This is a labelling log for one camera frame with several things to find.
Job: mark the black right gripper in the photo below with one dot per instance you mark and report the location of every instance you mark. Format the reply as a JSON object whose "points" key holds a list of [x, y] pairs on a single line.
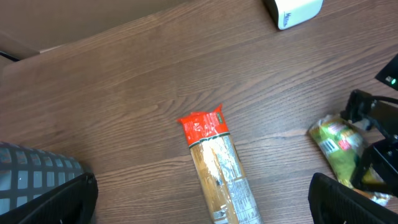
{"points": [[367, 111]]}

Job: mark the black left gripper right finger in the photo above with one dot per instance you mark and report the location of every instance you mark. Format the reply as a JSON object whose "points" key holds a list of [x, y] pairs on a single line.
{"points": [[331, 202]]}

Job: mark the orange noodle packet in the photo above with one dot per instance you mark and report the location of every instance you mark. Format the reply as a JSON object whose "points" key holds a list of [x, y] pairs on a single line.
{"points": [[223, 180]]}

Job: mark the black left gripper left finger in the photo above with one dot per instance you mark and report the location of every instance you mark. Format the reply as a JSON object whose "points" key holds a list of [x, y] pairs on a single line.
{"points": [[72, 202]]}

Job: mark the grey plastic basket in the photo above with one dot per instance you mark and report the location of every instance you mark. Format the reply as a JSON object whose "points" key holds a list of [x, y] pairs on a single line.
{"points": [[28, 173]]}

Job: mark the green tea packet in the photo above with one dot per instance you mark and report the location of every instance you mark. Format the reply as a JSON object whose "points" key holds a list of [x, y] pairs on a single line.
{"points": [[343, 146]]}

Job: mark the white barcode scanner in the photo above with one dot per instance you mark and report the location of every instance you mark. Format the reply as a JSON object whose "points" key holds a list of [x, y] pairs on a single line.
{"points": [[289, 13]]}

